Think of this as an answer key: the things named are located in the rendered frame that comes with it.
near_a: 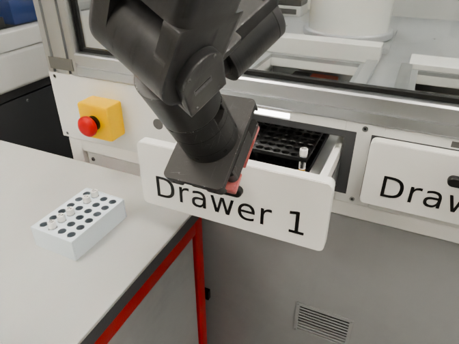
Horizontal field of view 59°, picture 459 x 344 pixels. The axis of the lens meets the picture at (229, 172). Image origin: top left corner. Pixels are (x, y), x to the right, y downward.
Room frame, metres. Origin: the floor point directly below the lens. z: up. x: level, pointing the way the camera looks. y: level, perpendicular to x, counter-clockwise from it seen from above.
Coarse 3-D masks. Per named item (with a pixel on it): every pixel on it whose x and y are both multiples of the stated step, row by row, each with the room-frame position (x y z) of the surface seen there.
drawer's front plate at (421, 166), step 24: (384, 144) 0.53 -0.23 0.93; (408, 144) 0.52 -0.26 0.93; (384, 168) 0.53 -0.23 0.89; (408, 168) 0.51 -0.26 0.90; (432, 168) 0.50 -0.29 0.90; (456, 168) 0.49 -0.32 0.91; (384, 192) 0.52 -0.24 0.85; (408, 192) 0.51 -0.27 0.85; (456, 192) 0.48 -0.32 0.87; (432, 216) 0.49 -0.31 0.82; (456, 216) 0.48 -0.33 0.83
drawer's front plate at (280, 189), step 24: (144, 144) 0.53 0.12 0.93; (168, 144) 0.52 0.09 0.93; (144, 168) 0.53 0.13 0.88; (264, 168) 0.46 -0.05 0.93; (288, 168) 0.46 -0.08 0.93; (144, 192) 0.54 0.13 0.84; (168, 192) 0.52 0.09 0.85; (192, 192) 0.50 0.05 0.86; (264, 192) 0.45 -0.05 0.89; (288, 192) 0.44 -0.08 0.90; (312, 192) 0.43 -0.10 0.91; (216, 216) 0.48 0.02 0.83; (264, 216) 0.45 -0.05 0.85; (288, 216) 0.44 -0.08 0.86; (312, 216) 0.43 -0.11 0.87; (288, 240) 0.44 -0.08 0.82; (312, 240) 0.42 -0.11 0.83
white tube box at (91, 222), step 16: (80, 192) 0.59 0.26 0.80; (64, 208) 0.55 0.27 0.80; (80, 208) 0.55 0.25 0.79; (96, 208) 0.55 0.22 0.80; (112, 208) 0.55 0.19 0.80; (64, 224) 0.50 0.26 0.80; (80, 224) 0.50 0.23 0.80; (96, 224) 0.51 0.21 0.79; (112, 224) 0.54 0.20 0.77; (48, 240) 0.48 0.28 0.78; (64, 240) 0.47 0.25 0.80; (80, 240) 0.48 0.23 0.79; (96, 240) 0.50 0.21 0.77; (64, 256) 0.47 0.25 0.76; (80, 256) 0.47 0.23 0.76
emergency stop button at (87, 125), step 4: (84, 116) 0.70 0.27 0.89; (80, 120) 0.70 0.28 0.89; (84, 120) 0.69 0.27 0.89; (88, 120) 0.69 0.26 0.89; (92, 120) 0.70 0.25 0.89; (80, 124) 0.69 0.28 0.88; (84, 124) 0.69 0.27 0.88; (88, 124) 0.69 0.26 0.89; (92, 124) 0.69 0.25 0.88; (80, 128) 0.70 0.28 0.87; (84, 128) 0.69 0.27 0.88; (88, 128) 0.69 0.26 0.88; (92, 128) 0.69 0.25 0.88; (96, 128) 0.69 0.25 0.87; (84, 132) 0.69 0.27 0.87; (88, 132) 0.69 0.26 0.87; (92, 132) 0.69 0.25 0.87; (88, 136) 0.69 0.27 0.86; (92, 136) 0.69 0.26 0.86
